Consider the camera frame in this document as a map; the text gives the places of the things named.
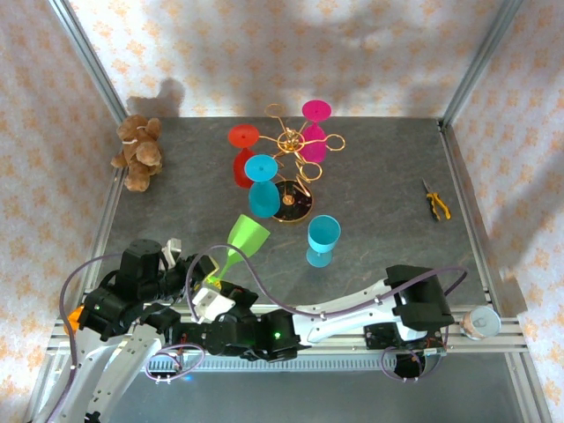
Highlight green plastic wine glass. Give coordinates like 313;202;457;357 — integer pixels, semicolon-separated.
203;214;271;290

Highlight blue plastic wine glass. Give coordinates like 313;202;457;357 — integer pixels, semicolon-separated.
306;214;343;269
244;153;282;219

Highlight red plastic wine glass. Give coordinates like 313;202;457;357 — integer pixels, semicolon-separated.
227;124;259;189

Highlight pink plastic wine glass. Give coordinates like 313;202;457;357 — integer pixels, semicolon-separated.
299;100;333;162

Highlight orange plastic piece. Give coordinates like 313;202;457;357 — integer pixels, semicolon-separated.
64;305;85;337

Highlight brown teddy bear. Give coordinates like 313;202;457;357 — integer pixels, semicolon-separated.
109;114;165;193

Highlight silver tin can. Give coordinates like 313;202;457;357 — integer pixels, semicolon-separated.
460;306;503;343

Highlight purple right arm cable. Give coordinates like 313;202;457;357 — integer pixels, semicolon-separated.
184;246;469;315

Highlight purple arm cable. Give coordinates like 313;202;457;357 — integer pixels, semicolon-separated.
43;254;129;423
184;246;469;315

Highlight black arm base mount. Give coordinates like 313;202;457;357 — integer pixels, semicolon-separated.
363;326;400;353
175;323;208;353

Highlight perforated metal cable duct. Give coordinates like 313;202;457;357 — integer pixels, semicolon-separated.
147;355;442;372

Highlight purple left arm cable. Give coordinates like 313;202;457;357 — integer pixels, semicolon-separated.
43;254;129;423

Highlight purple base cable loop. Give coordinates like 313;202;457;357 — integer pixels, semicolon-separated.
145;345;205;385
381;345;442;383

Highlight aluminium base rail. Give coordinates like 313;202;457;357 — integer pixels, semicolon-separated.
48;303;528;354

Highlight gold wire wine glass rack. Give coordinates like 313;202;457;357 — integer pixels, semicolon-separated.
259;103;347;226

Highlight aluminium frame post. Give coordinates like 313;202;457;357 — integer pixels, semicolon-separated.
46;0;129;124
440;0;530;129

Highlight yellow handled pliers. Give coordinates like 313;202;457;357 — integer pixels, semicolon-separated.
421;178;453;222

